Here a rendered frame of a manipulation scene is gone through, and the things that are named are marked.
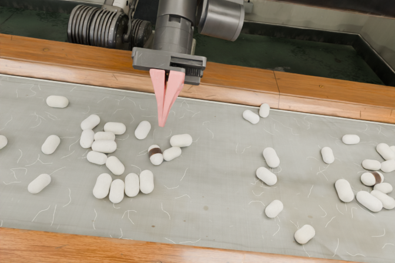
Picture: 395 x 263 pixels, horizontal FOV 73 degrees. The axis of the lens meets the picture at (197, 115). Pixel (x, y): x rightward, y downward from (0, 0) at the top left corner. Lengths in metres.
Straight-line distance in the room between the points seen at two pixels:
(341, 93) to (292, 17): 2.03
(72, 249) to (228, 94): 0.39
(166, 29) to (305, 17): 2.37
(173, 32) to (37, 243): 0.31
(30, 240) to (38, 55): 0.39
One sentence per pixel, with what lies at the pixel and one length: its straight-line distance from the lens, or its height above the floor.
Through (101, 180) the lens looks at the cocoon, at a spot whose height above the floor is 0.76.
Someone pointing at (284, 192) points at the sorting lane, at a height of 0.74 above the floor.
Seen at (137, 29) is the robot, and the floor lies 0.64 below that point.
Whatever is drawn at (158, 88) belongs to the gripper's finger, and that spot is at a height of 0.87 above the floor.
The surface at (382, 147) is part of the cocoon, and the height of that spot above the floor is 0.76.
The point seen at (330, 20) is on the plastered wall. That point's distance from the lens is 2.82.
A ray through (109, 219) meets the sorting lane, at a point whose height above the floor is 0.74.
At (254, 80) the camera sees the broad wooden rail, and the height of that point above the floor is 0.76.
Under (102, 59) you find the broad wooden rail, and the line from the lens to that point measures 0.62.
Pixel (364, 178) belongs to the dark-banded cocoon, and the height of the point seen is 0.75.
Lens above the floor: 1.10
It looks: 43 degrees down
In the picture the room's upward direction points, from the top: 10 degrees clockwise
